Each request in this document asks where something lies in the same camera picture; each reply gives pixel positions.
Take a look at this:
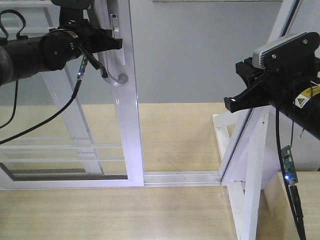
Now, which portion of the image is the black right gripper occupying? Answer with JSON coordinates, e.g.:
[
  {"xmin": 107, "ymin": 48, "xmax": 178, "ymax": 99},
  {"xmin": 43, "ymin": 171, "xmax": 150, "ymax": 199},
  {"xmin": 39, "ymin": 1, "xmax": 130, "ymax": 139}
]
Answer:
[{"xmin": 223, "ymin": 56, "xmax": 320, "ymax": 113}]

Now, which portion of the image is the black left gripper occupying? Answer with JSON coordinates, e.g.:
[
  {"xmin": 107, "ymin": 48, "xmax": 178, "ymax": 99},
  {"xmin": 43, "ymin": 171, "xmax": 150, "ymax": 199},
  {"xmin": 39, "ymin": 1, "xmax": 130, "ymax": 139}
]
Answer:
[{"xmin": 41, "ymin": 6, "xmax": 123, "ymax": 71}]

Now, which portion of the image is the grey curved door handle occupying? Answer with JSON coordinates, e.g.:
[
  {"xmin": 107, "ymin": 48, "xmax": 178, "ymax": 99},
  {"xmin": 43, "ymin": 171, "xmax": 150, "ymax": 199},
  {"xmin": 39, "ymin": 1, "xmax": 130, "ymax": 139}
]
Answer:
[{"xmin": 94, "ymin": 0, "xmax": 128, "ymax": 87}]

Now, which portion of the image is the white sliding glass door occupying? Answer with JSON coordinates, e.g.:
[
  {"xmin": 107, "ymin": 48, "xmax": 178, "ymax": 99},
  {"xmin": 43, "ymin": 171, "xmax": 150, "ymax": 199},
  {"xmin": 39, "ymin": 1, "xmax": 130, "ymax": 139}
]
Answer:
[{"xmin": 0, "ymin": 0, "xmax": 144, "ymax": 190}]

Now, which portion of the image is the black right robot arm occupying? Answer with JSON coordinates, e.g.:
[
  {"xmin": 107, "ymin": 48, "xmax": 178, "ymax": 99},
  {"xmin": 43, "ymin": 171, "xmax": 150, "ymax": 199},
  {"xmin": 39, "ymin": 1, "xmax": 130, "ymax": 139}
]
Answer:
[{"xmin": 224, "ymin": 56, "xmax": 320, "ymax": 139}]

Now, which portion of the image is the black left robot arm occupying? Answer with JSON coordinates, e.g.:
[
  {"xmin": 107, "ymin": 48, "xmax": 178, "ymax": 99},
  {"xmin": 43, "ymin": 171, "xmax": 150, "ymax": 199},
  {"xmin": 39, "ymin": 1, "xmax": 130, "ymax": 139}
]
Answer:
[{"xmin": 0, "ymin": 0, "xmax": 123, "ymax": 85}]

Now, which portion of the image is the silver door lock plate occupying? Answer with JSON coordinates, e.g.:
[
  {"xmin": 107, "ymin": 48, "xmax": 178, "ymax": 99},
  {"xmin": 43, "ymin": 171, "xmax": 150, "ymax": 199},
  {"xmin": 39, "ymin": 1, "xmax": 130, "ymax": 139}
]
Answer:
[{"xmin": 110, "ymin": 13, "xmax": 121, "ymax": 39}]

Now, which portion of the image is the white fixed glass door panel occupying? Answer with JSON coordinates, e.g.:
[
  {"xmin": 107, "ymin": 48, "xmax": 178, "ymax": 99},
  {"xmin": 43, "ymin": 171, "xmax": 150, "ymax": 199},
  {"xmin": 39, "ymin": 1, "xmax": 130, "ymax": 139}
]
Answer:
[{"xmin": 0, "ymin": 0, "xmax": 106, "ymax": 176}]

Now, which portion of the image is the white triangular support brace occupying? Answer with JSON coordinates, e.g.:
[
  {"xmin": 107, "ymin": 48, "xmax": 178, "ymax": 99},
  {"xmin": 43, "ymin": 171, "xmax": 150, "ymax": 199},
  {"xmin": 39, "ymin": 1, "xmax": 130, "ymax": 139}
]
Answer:
[{"xmin": 224, "ymin": 107, "xmax": 271, "ymax": 240}]

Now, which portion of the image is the green circuit board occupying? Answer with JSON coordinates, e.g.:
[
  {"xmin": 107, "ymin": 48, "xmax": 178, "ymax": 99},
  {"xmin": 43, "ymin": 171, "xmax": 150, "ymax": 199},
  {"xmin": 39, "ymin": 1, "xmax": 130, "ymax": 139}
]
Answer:
[{"xmin": 281, "ymin": 145, "xmax": 298, "ymax": 186}]

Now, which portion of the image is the light wooden platform board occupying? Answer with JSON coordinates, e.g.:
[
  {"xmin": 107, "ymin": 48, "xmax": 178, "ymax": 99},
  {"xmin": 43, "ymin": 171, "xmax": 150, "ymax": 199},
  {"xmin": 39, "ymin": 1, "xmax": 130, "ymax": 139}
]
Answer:
[{"xmin": 0, "ymin": 102, "xmax": 236, "ymax": 240}]

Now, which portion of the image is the aluminium floor track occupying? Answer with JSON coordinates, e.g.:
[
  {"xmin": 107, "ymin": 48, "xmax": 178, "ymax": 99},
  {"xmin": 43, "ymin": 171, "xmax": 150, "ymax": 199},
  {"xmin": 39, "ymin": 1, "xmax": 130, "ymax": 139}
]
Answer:
[{"xmin": 144, "ymin": 171, "xmax": 221, "ymax": 187}]

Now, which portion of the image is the light wooden step block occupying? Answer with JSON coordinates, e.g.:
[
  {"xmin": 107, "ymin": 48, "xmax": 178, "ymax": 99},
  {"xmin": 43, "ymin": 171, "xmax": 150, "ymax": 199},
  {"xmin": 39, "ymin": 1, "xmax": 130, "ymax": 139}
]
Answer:
[{"xmin": 258, "ymin": 170, "xmax": 320, "ymax": 240}]

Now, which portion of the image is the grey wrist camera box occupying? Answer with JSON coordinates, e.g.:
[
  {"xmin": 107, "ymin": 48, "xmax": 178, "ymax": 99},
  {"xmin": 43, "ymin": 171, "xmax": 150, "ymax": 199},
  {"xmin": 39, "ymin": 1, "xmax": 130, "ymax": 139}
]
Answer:
[{"xmin": 252, "ymin": 32, "xmax": 320, "ymax": 70}]

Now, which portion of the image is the white outer door frame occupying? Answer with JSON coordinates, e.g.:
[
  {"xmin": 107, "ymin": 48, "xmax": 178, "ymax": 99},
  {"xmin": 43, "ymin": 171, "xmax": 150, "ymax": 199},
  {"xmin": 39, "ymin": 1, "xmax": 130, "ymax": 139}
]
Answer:
[{"xmin": 218, "ymin": 0, "xmax": 310, "ymax": 186}]

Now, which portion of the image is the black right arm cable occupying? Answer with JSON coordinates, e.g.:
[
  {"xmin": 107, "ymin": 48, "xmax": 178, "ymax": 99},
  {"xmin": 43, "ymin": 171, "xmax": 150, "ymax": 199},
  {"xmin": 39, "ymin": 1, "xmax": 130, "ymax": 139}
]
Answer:
[{"xmin": 275, "ymin": 107, "xmax": 307, "ymax": 240}]

